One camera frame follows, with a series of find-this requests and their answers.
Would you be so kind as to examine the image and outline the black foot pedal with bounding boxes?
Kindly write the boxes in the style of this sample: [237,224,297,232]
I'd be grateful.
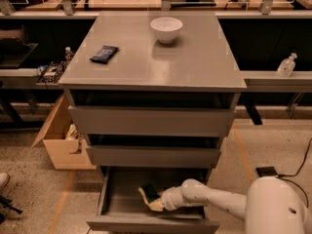
[255,167,278,177]

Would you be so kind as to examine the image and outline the tray of small parts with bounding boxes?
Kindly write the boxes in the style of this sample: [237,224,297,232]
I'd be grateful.
[38,61,67,84]

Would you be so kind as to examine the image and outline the open cardboard box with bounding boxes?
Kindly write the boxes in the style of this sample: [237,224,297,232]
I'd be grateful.
[32,95,96,170]

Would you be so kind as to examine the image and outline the green and yellow sponge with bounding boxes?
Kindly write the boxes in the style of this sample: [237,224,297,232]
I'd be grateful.
[138,184,159,204]

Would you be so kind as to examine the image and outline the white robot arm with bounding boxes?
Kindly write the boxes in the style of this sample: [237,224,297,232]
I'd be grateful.
[139,176,312,234]

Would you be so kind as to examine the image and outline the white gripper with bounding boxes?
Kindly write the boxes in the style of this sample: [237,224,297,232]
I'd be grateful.
[147,186,188,212]

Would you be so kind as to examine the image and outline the grey drawer cabinet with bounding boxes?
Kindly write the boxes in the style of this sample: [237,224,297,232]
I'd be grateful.
[58,11,248,177]

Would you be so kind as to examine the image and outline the small clear plastic bottle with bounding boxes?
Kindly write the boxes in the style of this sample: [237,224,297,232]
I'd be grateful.
[65,47,72,63]

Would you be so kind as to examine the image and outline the white shoe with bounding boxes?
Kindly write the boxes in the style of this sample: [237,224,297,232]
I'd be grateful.
[0,173,10,190]

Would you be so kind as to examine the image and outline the grey top drawer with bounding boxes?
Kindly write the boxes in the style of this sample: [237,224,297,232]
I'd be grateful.
[68,106,234,137]

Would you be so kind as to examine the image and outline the white ceramic bowl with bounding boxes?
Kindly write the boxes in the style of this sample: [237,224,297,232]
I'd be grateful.
[150,17,183,43]

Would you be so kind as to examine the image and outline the grey open bottom drawer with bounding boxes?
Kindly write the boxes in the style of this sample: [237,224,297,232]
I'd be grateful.
[87,167,218,234]

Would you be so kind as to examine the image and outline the black floor cable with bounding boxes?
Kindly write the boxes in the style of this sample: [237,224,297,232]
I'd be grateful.
[276,136,312,210]

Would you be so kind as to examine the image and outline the black chair base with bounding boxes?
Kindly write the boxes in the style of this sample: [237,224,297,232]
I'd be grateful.
[0,195,22,224]

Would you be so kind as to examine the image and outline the grey middle drawer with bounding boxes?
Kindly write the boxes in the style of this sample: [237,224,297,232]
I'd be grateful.
[86,146,220,169]

